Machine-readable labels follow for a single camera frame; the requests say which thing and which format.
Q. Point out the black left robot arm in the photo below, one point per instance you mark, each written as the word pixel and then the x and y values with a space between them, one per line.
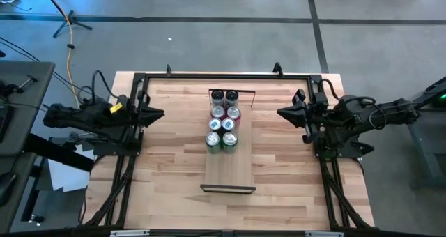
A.
pixel 87 116

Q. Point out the white paper sheets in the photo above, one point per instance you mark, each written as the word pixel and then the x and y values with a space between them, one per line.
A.
pixel 66 176

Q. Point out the green soda can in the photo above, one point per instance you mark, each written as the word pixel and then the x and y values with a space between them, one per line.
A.
pixel 230 141
pixel 213 141

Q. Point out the red beverage can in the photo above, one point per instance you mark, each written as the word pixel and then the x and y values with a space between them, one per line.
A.
pixel 218 111
pixel 234 113

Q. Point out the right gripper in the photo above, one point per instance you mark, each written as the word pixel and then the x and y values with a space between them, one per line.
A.
pixel 315 116

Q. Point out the grey side desk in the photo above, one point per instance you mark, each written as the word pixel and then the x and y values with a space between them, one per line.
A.
pixel 24 101

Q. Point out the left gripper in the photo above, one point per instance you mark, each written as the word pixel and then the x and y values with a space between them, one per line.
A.
pixel 136 115

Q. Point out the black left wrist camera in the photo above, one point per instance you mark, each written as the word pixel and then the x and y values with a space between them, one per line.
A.
pixel 122 101

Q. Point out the silver blue beverage can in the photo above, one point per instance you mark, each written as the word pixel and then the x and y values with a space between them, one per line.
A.
pixel 215 124
pixel 228 124

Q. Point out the black box green light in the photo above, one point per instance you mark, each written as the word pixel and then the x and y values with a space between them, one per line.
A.
pixel 442 99

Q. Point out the black tripod stand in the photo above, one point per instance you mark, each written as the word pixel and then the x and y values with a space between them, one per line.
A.
pixel 71 21

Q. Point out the yellow tag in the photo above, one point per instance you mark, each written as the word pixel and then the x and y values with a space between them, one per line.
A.
pixel 116 107

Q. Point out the workbench with grey legs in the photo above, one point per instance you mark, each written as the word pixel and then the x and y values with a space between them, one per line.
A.
pixel 423 150

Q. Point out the black keyboard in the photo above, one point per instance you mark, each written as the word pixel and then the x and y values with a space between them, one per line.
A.
pixel 2 122

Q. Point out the black hook bracket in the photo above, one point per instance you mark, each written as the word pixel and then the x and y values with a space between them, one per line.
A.
pixel 277 68
pixel 168 70

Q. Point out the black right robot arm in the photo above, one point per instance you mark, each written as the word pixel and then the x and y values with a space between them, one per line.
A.
pixel 373 120

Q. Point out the black clamp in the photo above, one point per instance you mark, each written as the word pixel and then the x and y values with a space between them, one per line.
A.
pixel 10 89

